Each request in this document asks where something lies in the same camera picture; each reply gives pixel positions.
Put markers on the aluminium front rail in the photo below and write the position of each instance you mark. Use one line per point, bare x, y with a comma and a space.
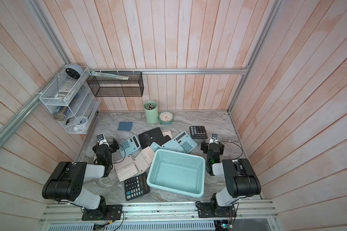
163, 211

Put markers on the grey round speaker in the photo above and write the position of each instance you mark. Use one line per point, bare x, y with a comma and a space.
74, 71

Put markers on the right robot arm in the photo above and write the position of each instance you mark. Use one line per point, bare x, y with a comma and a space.
240, 178

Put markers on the black calculator face down small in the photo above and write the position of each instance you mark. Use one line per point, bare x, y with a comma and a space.
164, 140

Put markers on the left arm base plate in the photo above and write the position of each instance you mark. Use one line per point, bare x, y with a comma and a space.
107, 212

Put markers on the large teal calculator right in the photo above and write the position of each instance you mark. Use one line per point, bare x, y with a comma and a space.
182, 143

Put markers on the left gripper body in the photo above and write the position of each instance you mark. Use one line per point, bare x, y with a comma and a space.
112, 149

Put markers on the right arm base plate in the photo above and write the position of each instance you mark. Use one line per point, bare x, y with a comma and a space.
208, 210

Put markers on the pink calculator back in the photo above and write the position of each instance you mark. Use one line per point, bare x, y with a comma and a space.
167, 133

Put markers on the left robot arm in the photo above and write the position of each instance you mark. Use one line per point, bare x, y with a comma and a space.
66, 181

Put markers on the small teal calculator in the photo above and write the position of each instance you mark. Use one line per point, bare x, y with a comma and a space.
154, 146

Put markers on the black calculator back right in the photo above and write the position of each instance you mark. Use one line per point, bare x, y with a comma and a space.
198, 132

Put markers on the black calculator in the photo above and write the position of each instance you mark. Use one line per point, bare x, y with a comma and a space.
136, 187
198, 132

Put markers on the green pen cup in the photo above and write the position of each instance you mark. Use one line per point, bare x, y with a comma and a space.
151, 111

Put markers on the mint green storage box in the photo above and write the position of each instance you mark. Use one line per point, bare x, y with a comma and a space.
178, 173

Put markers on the black calculator front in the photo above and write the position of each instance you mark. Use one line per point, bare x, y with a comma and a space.
136, 187

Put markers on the pink calculator face down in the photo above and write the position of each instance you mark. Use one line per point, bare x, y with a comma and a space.
125, 168
144, 159

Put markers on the teal calculator left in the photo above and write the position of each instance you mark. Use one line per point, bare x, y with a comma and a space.
129, 146

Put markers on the black calculator face down large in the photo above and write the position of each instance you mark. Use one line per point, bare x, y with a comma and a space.
148, 137

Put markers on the white wire shelf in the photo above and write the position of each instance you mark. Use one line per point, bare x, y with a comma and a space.
67, 98

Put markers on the ruler on basket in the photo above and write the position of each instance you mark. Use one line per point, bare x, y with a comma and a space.
108, 75

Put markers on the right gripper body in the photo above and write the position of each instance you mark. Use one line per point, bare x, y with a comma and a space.
206, 146

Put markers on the black wire basket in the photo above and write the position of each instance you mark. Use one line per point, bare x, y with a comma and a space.
107, 87

